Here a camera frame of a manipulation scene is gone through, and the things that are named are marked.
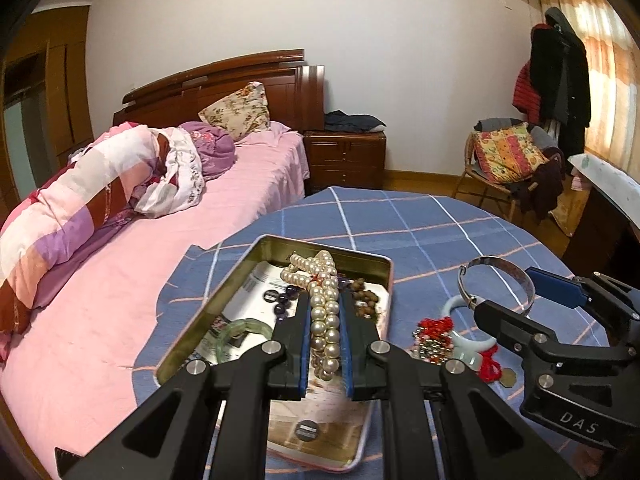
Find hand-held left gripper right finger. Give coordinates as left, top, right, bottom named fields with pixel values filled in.
left=339, top=290, right=568, bottom=480

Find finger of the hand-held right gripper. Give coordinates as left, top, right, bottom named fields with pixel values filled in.
left=524, top=266, right=597, bottom=310
left=472, top=297, right=547, bottom=367

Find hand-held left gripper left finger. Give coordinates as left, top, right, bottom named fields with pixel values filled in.
left=55, top=290, right=313, bottom=480

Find pearl necklace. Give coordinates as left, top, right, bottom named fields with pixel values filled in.
left=280, top=250, right=341, bottom=381

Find silver bangle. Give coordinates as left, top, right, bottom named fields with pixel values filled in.
left=457, top=256, right=537, bottom=317

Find purple bead bracelet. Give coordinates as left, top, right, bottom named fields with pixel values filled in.
left=265, top=285, right=301, bottom=318

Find wooden bead necklace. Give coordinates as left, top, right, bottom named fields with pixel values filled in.
left=340, top=277, right=383, bottom=321

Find green jade bangle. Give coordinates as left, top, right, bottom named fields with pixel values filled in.
left=215, top=317, right=276, bottom=366

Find pink tin box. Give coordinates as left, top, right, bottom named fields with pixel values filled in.
left=154, top=234, right=396, bottom=473

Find pale jade bangle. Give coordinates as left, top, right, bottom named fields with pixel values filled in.
left=442, top=295, right=498, bottom=368

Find dark wooden desk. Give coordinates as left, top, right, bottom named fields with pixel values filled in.
left=560, top=152, right=640, bottom=276

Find printed paper leaflets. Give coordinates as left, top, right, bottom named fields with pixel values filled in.
left=192, top=260, right=388, bottom=461

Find dark maroon garment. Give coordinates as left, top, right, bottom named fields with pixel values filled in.
left=520, top=145, right=565, bottom=221

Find white desk cover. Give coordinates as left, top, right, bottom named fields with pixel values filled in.
left=567, top=154, right=640, bottom=226

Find colourful patchwork cushion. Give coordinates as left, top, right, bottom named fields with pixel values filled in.
left=472, top=122, right=550, bottom=184

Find wicker chair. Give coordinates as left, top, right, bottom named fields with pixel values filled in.
left=452, top=125, right=566, bottom=221

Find blue plaid tablecloth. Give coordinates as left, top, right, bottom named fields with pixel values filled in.
left=132, top=186, right=640, bottom=480

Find grey folded cloth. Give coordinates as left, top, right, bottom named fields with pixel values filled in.
left=475, top=117, right=526, bottom=133

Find bed with pink sheet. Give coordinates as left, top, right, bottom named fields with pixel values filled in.
left=0, top=120, right=311, bottom=480

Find red hanging jacket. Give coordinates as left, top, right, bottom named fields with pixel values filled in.
left=512, top=60, right=543, bottom=121

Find wooden nightstand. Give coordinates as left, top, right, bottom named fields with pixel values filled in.
left=302, top=130, right=387, bottom=196

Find black hanging coat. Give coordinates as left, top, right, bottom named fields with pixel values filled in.
left=529, top=7, right=592, bottom=151

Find white floral cloth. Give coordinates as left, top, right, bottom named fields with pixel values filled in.
left=132, top=127, right=206, bottom=218

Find purple garment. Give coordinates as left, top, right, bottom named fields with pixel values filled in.
left=177, top=121, right=236, bottom=181

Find orange patterned curtain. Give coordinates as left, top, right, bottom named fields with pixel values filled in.
left=527, top=0, right=640, bottom=181

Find dark folded clothes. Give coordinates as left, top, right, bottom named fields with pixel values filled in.
left=322, top=109, right=387, bottom=133

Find floral pillow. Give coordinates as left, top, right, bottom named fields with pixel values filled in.
left=197, top=81, right=271, bottom=142

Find wooden headboard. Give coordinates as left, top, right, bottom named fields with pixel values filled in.
left=112, top=49, right=326, bottom=133

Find pink patchwork quilt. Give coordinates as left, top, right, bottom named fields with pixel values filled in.
left=0, top=122, right=176, bottom=336

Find wooden wardrobe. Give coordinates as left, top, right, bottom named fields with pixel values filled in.
left=0, top=5, right=96, bottom=211

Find red bead bracelet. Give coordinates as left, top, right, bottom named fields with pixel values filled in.
left=415, top=316, right=453, bottom=341

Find multicolour crystal bead bracelet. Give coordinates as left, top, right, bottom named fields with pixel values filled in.
left=412, top=337, right=451, bottom=363

